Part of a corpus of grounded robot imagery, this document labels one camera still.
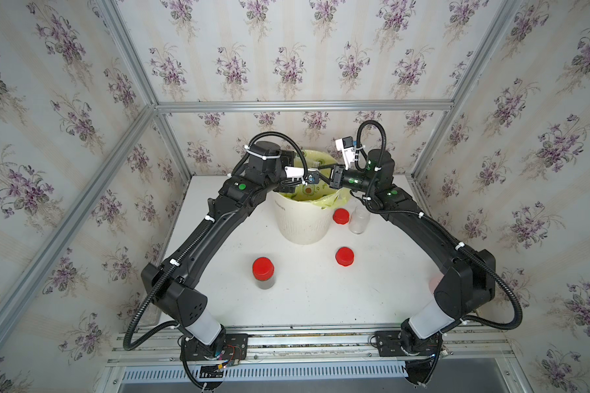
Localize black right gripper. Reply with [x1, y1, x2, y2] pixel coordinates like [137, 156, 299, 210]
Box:
[313, 162, 380, 197]

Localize red jar lid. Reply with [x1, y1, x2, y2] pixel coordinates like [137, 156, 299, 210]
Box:
[335, 247, 355, 267]
[332, 208, 350, 225]

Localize red-lid tea jar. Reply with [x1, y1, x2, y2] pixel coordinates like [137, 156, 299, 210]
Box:
[252, 257, 275, 290]
[348, 206, 371, 234]

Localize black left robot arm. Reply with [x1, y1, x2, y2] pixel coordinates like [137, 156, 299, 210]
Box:
[123, 131, 309, 355]

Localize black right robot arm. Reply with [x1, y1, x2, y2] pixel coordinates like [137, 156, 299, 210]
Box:
[326, 120, 523, 354]

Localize white trash bin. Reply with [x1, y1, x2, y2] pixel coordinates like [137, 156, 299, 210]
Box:
[273, 193, 343, 245]

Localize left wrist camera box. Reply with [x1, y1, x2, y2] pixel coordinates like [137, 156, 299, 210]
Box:
[284, 166, 321, 184]

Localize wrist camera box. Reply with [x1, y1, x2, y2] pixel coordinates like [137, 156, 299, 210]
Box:
[334, 137, 365, 169]
[284, 166, 321, 184]

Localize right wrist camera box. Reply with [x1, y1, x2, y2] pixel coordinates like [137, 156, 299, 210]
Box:
[334, 137, 365, 169]

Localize aluminium rail frame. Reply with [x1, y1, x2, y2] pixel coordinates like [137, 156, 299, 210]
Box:
[104, 323, 515, 367]

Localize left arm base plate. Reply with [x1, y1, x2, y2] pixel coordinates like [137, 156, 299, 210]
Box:
[179, 333, 249, 365]

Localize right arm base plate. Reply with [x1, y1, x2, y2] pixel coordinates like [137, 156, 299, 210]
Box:
[370, 330, 442, 357]

